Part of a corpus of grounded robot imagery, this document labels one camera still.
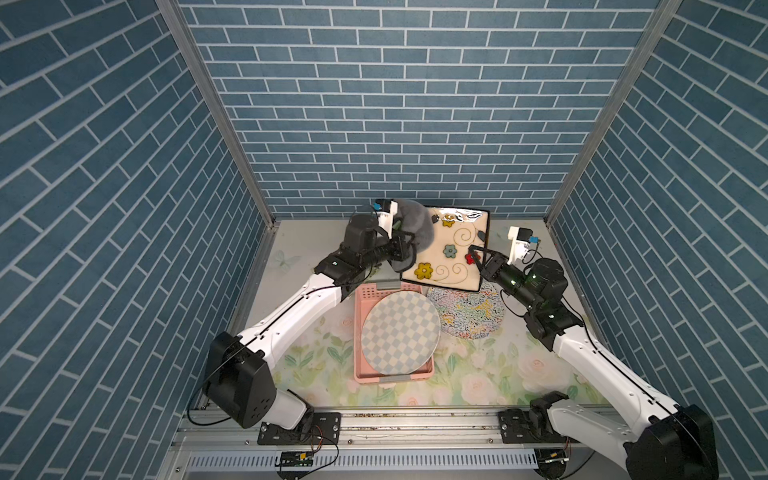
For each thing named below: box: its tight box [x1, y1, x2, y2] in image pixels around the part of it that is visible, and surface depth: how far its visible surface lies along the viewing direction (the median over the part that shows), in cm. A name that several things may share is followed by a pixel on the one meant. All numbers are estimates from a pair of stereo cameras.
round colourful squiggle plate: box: [427, 282, 505, 340], surface depth 95 cm
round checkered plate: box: [361, 290, 441, 375], surface depth 87 cm
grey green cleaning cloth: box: [391, 198, 435, 272], surface depth 75 cm
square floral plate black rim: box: [400, 206, 490, 291], surface depth 75 cm
